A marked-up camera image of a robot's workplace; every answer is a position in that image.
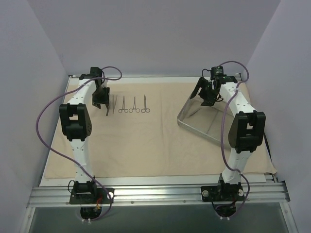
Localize steel scissors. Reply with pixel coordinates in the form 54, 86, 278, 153
118, 96, 129, 114
140, 95, 150, 113

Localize aluminium front rail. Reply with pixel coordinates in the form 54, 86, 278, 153
28, 183, 290, 207

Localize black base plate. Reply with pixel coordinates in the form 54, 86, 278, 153
201, 185, 245, 202
69, 187, 114, 205

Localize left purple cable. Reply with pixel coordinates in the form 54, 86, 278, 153
35, 66, 122, 222

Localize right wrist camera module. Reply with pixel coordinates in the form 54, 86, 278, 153
210, 66, 224, 80

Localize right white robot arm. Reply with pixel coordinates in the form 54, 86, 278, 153
190, 76, 266, 200

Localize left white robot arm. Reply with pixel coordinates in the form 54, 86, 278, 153
59, 67, 110, 203

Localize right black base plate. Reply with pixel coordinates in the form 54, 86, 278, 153
201, 185, 245, 202

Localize wire mesh instrument tray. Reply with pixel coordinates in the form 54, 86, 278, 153
177, 96, 226, 146

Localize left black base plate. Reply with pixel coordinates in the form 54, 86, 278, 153
69, 187, 114, 205

